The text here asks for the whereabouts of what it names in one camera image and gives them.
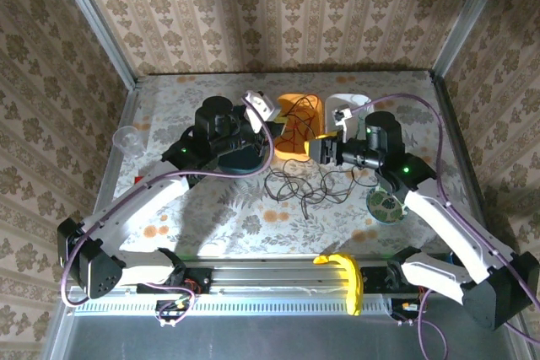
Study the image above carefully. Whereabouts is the white plastic bin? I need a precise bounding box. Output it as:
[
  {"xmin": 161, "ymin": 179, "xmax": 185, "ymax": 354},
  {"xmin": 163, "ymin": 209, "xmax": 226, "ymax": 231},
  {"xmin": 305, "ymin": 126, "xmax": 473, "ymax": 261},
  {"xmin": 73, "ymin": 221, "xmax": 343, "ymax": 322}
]
[{"xmin": 323, "ymin": 93, "xmax": 373, "ymax": 142}]

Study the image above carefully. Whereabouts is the black power connector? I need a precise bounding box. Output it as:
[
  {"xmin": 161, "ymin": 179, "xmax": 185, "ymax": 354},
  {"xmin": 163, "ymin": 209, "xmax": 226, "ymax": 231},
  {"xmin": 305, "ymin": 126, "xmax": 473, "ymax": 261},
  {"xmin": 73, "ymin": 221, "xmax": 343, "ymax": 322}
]
[
  {"xmin": 154, "ymin": 298, "xmax": 190, "ymax": 328},
  {"xmin": 391, "ymin": 298, "xmax": 428, "ymax": 325}
]

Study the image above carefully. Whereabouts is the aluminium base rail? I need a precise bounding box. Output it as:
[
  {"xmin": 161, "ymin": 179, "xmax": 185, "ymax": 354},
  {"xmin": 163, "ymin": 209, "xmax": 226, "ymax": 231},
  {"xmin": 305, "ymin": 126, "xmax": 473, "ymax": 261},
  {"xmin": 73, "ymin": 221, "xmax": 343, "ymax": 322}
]
[{"xmin": 58, "ymin": 259, "xmax": 518, "ymax": 294}]

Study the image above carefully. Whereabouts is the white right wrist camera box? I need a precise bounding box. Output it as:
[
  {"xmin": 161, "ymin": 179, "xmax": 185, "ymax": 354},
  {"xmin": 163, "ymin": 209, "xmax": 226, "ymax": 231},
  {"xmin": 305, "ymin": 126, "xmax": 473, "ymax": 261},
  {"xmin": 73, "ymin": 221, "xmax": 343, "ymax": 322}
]
[{"xmin": 332, "ymin": 104, "xmax": 354, "ymax": 142}]

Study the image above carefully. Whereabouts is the black cable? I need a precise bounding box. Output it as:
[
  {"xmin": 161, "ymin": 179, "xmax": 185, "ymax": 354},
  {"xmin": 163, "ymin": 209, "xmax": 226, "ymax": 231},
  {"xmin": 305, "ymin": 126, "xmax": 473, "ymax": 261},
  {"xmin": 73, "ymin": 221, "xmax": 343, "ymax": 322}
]
[
  {"xmin": 264, "ymin": 162, "xmax": 373, "ymax": 221},
  {"xmin": 286, "ymin": 93, "xmax": 324, "ymax": 130}
]

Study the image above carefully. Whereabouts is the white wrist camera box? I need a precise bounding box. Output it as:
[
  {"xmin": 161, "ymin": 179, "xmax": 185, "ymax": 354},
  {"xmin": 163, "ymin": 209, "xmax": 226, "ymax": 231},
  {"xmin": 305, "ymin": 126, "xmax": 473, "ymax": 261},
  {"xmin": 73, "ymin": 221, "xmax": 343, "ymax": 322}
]
[
  {"xmin": 332, "ymin": 104, "xmax": 354, "ymax": 142},
  {"xmin": 240, "ymin": 89, "xmax": 283, "ymax": 132}
]

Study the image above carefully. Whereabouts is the clear plastic cup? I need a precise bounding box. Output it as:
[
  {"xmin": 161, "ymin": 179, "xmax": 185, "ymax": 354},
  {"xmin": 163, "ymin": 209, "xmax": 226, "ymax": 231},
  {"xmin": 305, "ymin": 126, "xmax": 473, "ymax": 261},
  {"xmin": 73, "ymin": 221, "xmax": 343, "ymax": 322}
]
[{"xmin": 111, "ymin": 126, "xmax": 147, "ymax": 159}]

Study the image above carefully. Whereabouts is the slotted white cable duct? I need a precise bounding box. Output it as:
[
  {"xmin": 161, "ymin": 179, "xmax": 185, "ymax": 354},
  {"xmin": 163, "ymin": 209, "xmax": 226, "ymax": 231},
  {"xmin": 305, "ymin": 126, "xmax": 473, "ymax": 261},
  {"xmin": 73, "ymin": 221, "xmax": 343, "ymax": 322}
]
[{"xmin": 73, "ymin": 292, "xmax": 397, "ymax": 317}]

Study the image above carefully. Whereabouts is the grey metal sheet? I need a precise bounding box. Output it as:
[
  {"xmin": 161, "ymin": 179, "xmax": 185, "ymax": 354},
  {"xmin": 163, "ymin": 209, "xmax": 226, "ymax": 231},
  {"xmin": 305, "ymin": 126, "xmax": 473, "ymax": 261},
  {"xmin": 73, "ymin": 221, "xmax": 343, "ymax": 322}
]
[{"xmin": 40, "ymin": 286, "xmax": 531, "ymax": 360}]

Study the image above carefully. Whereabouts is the orange plastic bin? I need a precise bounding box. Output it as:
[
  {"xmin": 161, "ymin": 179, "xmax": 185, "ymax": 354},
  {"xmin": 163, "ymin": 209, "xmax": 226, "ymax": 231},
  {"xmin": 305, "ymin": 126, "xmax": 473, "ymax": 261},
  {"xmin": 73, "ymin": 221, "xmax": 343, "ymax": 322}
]
[{"xmin": 273, "ymin": 93, "xmax": 327, "ymax": 164}]

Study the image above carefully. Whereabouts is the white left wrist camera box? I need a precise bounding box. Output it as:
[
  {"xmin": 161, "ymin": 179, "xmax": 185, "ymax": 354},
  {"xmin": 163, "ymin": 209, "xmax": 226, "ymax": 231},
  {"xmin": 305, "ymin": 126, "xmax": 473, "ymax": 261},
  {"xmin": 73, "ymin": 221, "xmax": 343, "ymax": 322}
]
[{"xmin": 240, "ymin": 89, "xmax": 283, "ymax": 132}]

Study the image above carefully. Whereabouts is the aluminium frame post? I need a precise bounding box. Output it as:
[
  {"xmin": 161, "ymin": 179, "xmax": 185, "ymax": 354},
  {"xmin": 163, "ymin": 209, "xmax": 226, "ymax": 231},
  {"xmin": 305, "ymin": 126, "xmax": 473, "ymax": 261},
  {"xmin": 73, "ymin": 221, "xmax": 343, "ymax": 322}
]
[
  {"xmin": 430, "ymin": 0, "xmax": 514, "ymax": 82},
  {"xmin": 50, "ymin": 0, "xmax": 141, "ymax": 92}
]

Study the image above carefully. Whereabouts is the yellow banana-shaped holder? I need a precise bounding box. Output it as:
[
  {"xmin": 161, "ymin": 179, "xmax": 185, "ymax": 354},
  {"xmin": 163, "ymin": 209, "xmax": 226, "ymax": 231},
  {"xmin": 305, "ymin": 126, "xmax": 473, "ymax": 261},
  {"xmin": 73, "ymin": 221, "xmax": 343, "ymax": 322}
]
[{"xmin": 312, "ymin": 253, "xmax": 364, "ymax": 317}]

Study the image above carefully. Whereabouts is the teal plastic bin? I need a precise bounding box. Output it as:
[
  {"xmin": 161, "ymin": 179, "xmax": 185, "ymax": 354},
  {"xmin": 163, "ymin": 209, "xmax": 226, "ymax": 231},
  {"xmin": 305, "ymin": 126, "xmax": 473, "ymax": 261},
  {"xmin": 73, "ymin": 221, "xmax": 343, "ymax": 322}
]
[{"xmin": 216, "ymin": 140, "xmax": 272, "ymax": 179}]

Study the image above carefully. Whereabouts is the round leaf-patterned plate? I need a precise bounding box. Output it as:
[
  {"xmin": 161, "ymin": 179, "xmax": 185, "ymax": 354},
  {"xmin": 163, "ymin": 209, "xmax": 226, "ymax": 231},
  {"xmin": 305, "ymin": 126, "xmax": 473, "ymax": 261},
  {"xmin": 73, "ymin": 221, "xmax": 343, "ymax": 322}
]
[{"xmin": 365, "ymin": 185, "xmax": 409, "ymax": 226}]

